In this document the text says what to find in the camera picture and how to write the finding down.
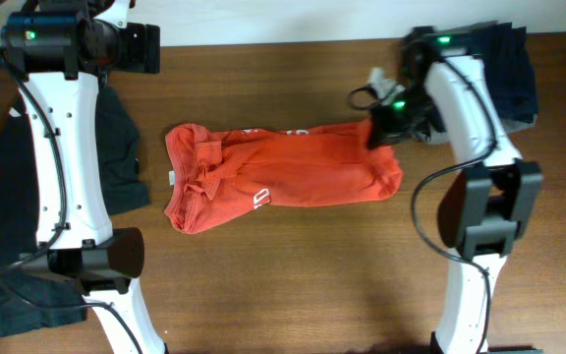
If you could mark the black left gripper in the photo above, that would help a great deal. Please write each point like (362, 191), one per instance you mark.
(145, 49)

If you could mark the red soccer t-shirt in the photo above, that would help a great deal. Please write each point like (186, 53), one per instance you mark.
(220, 176)

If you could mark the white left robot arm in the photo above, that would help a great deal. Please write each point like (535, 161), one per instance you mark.
(59, 54)

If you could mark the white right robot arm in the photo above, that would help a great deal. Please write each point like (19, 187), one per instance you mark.
(489, 204)

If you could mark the black t-shirt white letters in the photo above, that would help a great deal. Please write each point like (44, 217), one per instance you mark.
(117, 140)

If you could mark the folded navy blue garment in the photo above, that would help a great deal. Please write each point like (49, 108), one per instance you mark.
(509, 74)

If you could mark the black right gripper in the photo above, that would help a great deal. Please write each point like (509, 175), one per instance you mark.
(382, 130)

